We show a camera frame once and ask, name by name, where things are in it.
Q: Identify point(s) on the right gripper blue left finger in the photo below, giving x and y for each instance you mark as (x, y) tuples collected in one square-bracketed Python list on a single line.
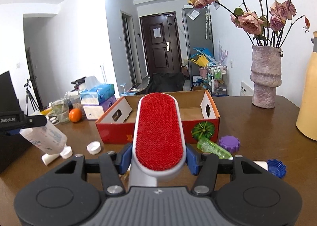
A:
[(111, 166)]

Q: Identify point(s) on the pink textured vase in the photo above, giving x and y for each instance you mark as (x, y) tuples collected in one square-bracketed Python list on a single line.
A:
[(266, 74)]

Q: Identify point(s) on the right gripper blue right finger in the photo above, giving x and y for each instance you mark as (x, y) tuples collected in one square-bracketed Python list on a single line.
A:
[(204, 166)]

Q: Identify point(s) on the dried pink rose bouquet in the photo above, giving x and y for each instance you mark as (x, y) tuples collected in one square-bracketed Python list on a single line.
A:
[(265, 28)]

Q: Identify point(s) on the white tube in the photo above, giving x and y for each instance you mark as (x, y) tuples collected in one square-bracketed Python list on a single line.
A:
[(48, 159)]

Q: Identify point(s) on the black folding chair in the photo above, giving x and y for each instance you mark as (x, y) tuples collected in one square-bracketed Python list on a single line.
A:
[(165, 82)]

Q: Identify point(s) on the cream yellow thermos jug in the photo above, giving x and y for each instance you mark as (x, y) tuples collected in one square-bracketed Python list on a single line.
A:
[(307, 117)]

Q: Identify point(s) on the blue gear-shaped lid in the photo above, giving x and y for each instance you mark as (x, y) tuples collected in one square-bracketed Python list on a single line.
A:
[(277, 168)]

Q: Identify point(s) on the red and white lint brush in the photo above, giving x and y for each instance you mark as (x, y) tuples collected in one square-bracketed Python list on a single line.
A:
[(156, 156)]

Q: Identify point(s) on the clear glass with straw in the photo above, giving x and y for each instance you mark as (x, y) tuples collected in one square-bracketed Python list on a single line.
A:
[(61, 110)]

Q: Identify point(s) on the grey refrigerator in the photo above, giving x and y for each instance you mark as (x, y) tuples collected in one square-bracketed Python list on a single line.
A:
[(194, 22)]

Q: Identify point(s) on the dark brown entrance door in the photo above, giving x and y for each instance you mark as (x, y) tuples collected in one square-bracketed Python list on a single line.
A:
[(161, 43)]

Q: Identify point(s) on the camera tripod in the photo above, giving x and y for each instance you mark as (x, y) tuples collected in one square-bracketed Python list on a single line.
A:
[(30, 99)]

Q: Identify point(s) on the blue tissue pack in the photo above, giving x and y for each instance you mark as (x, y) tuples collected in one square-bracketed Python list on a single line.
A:
[(97, 95)]

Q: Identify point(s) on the white plastic bottle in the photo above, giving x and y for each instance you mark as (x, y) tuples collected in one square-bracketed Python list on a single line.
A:
[(48, 138)]

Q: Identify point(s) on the clear food container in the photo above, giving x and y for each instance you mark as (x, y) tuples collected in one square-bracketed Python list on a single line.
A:
[(75, 100)]

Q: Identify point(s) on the orange cardboard box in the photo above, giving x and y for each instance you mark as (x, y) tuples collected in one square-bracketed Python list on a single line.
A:
[(198, 113)]

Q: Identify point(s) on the purple gear-shaped lid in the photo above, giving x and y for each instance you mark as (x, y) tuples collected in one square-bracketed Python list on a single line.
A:
[(230, 143)]

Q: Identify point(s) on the metal wire storage cart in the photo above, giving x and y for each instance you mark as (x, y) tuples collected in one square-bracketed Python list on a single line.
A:
[(217, 80)]

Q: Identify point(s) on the purple tissue pack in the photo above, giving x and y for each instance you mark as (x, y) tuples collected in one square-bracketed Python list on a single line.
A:
[(94, 112)]

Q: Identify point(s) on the yellow watering can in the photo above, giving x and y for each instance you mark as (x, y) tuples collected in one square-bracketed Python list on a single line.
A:
[(200, 60)]

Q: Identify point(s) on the large white bottle cap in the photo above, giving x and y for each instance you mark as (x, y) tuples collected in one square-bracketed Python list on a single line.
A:
[(94, 148)]

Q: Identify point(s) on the orange fruit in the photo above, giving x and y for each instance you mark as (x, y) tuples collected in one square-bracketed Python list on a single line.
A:
[(75, 115)]

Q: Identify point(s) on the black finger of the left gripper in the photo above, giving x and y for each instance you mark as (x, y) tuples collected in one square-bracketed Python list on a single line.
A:
[(23, 119)]

